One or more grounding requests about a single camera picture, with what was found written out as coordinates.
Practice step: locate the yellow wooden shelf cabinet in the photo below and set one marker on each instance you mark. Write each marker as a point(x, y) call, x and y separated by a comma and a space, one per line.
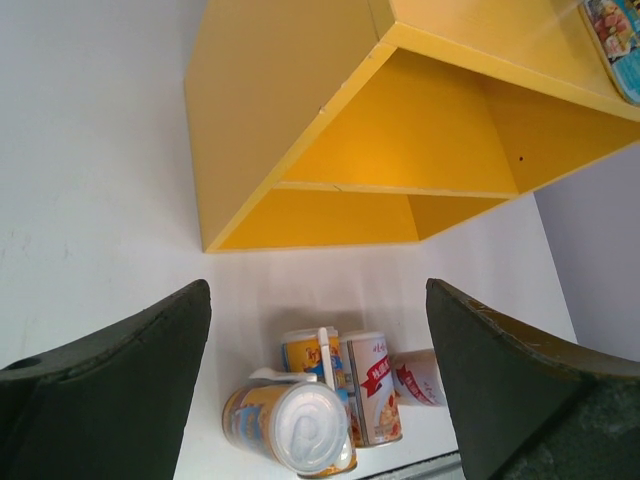
point(336, 123)

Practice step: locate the orange can with spoon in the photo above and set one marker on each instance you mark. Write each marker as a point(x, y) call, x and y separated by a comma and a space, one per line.
point(301, 352)

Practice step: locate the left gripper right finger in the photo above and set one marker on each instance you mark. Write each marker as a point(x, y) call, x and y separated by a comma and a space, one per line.
point(526, 404)

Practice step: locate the white lidded yellow can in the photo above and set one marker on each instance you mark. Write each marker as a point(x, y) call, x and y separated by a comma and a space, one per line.
point(303, 426)

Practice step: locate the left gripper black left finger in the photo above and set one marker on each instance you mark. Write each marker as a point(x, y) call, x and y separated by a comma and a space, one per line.
point(112, 404)

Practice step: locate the white plastic spoon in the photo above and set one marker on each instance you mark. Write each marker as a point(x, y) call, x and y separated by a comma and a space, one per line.
point(266, 373)

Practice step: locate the white lidded pink can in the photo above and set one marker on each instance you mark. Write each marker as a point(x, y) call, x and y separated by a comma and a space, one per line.
point(417, 380)

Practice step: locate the red white labelled can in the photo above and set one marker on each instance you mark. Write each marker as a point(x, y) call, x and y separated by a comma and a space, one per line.
point(375, 417)

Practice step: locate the aluminium mounting rail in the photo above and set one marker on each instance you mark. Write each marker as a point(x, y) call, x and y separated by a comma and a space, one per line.
point(443, 466)

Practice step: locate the gold rectangular tin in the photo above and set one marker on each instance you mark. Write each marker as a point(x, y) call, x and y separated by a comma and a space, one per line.
point(614, 28)

